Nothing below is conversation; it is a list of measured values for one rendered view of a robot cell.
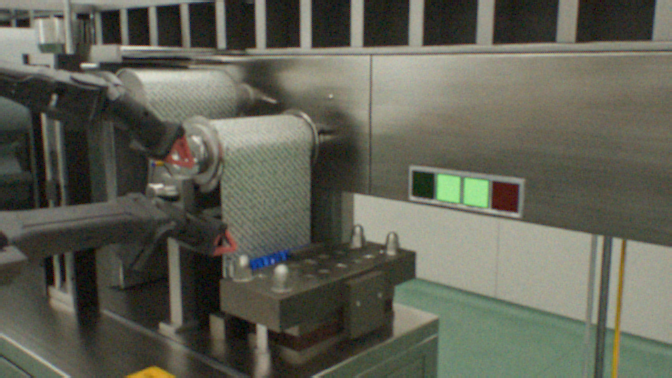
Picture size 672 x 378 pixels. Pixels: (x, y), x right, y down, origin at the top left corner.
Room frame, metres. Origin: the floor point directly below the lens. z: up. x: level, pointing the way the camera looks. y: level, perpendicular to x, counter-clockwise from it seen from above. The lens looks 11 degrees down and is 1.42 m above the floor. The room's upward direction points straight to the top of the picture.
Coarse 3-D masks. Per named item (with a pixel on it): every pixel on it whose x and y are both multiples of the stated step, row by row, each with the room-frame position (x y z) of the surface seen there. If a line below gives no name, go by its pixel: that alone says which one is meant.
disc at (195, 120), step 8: (192, 120) 1.29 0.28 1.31; (200, 120) 1.28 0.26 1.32; (208, 120) 1.26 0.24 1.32; (208, 128) 1.26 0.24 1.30; (216, 136) 1.24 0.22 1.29; (216, 144) 1.24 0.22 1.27; (224, 160) 1.23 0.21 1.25; (216, 168) 1.25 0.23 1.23; (216, 176) 1.25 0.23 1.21; (208, 184) 1.26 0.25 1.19; (216, 184) 1.25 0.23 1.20
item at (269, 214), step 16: (272, 176) 1.34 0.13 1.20; (288, 176) 1.37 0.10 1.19; (304, 176) 1.40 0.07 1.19; (224, 192) 1.24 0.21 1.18; (240, 192) 1.27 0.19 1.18; (256, 192) 1.30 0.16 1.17; (272, 192) 1.33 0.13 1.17; (288, 192) 1.37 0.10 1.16; (304, 192) 1.40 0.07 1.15; (224, 208) 1.24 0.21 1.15; (240, 208) 1.27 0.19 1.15; (256, 208) 1.30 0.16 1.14; (272, 208) 1.33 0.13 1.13; (288, 208) 1.37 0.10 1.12; (304, 208) 1.40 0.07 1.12; (240, 224) 1.27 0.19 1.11; (256, 224) 1.30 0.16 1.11; (272, 224) 1.33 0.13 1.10; (288, 224) 1.37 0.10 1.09; (304, 224) 1.40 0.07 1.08; (224, 240) 1.24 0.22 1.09; (240, 240) 1.27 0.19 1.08; (256, 240) 1.30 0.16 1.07; (272, 240) 1.33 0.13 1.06; (288, 240) 1.37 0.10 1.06; (304, 240) 1.40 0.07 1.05; (224, 256) 1.24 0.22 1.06; (256, 256) 1.30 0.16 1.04; (224, 272) 1.24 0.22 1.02
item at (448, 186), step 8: (440, 176) 1.29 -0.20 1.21; (448, 176) 1.28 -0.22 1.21; (440, 184) 1.29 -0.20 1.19; (448, 184) 1.28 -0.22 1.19; (456, 184) 1.27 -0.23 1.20; (440, 192) 1.29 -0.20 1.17; (448, 192) 1.28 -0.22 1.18; (456, 192) 1.27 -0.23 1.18; (448, 200) 1.28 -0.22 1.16; (456, 200) 1.27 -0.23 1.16
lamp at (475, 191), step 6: (468, 180) 1.25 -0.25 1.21; (474, 180) 1.24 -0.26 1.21; (480, 180) 1.23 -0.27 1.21; (468, 186) 1.25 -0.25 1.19; (474, 186) 1.24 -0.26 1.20; (480, 186) 1.23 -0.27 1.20; (486, 186) 1.22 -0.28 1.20; (468, 192) 1.25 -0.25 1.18; (474, 192) 1.24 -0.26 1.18; (480, 192) 1.23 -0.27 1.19; (486, 192) 1.22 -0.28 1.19; (468, 198) 1.25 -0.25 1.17; (474, 198) 1.24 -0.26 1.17; (480, 198) 1.23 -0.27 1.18; (486, 198) 1.22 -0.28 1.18; (468, 204) 1.25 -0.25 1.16; (474, 204) 1.24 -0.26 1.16; (480, 204) 1.23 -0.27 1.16; (486, 204) 1.22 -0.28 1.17
